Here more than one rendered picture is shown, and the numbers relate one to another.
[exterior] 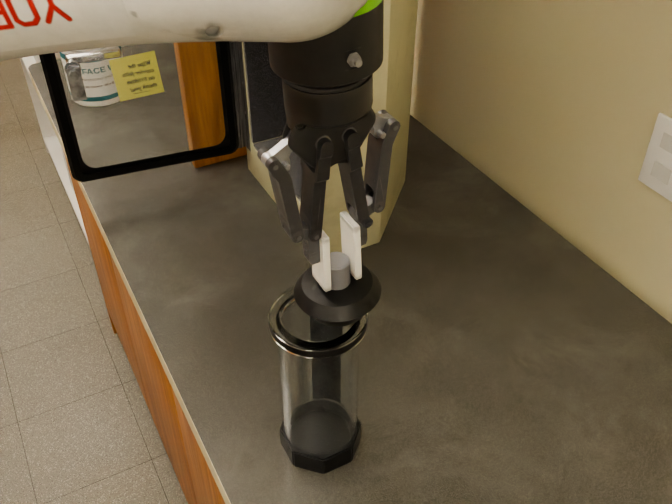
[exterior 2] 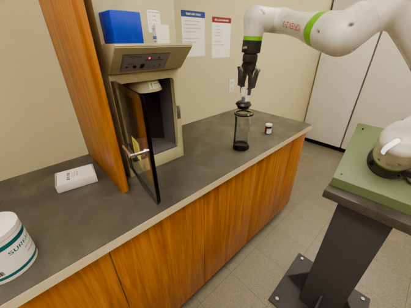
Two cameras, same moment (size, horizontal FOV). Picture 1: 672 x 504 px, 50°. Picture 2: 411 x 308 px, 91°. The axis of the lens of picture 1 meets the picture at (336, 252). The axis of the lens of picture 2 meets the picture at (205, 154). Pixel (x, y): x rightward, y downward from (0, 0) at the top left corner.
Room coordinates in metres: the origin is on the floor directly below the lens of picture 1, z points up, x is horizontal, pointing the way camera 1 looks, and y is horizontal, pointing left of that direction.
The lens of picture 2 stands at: (1.06, 1.04, 1.51)
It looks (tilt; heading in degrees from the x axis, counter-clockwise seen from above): 29 degrees down; 256
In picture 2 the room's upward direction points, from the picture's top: straight up
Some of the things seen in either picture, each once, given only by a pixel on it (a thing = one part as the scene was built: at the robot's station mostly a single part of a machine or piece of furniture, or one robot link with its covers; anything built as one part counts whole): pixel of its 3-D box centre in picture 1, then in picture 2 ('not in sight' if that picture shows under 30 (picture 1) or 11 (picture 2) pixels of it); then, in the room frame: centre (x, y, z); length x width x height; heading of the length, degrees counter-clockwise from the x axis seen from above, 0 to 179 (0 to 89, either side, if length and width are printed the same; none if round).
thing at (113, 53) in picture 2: not in sight; (151, 58); (1.04, 0.15, 1.46); 0.32 x 0.11 x 0.10; 28
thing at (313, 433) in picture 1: (319, 378); (241, 129); (0.57, 0.02, 1.06); 0.11 x 0.11 x 0.21
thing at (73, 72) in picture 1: (76, 83); not in sight; (1.09, 0.42, 1.18); 0.02 x 0.02 x 0.06; 21
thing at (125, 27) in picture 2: not in sight; (122, 28); (1.13, 0.20, 1.56); 0.10 x 0.10 x 0.09; 28
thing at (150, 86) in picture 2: not in sight; (142, 83); (1.10, 0.00, 1.34); 0.18 x 0.18 x 0.05
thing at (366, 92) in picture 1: (329, 115); (249, 63); (0.56, 0.01, 1.42); 0.08 x 0.07 x 0.09; 118
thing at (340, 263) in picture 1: (337, 283); (243, 102); (0.57, 0.00, 1.22); 0.09 x 0.09 x 0.07
